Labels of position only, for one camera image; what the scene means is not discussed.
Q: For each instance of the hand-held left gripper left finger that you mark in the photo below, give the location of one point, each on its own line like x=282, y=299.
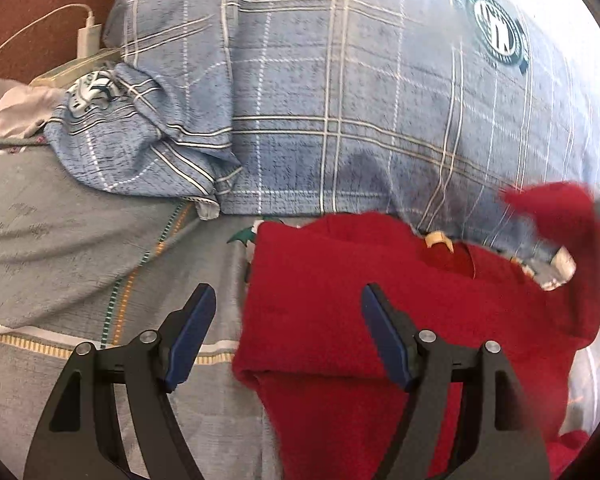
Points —
x=192, y=330

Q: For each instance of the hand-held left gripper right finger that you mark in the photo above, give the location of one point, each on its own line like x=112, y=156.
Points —
x=385, y=340

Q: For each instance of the red knit garment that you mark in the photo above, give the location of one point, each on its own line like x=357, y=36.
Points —
x=330, y=285

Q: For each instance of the grey patterned bed sheet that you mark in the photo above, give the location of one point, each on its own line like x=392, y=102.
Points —
x=70, y=240

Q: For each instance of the blue plaid pillow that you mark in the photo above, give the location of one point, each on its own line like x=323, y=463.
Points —
x=350, y=100

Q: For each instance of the crumpled grey cloth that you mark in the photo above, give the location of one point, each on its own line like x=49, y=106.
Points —
x=17, y=110

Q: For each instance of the beige power strip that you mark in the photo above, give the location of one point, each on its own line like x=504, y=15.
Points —
x=72, y=70

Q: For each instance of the white charger adapter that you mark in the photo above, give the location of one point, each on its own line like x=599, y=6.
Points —
x=89, y=40

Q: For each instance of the brown headboard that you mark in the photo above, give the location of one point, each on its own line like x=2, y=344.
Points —
x=25, y=5

